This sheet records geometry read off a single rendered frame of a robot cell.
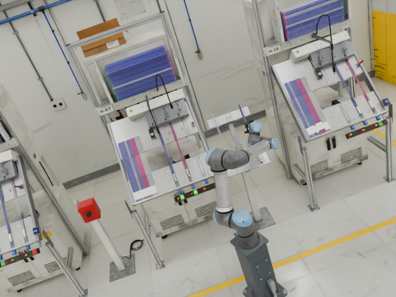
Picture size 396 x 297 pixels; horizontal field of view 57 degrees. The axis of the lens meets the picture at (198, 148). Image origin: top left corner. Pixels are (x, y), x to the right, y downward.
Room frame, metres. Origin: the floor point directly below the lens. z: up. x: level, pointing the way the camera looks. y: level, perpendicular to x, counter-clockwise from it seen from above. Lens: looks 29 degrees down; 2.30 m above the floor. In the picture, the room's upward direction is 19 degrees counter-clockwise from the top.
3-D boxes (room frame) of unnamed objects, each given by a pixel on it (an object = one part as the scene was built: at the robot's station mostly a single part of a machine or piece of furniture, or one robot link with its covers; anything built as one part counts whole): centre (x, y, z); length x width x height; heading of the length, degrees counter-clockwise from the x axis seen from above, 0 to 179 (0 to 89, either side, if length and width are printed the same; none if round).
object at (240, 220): (1.74, -0.12, 0.72); 0.13 x 0.12 x 0.14; 42
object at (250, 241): (1.73, -0.12, 0.60); 0.15 x 0.15 x 0.10
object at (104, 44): (3.13, 0.36, 1.82); 0.68 x 0.30 x 0.20; 93
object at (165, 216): (2.95, 0.30, 0.31); 0.70 x 0.65 x 0.62; 93
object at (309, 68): (2.84, -1.17, 0.65); 1.01 x 0.73 x 1.29; 3
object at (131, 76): (2.83, 0.23, 1.52); 0.51 x 0.13 x 0.27; 93
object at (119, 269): (2.46, 1.00, 0.39); 0.24 x 0.24 x 0.78; 3
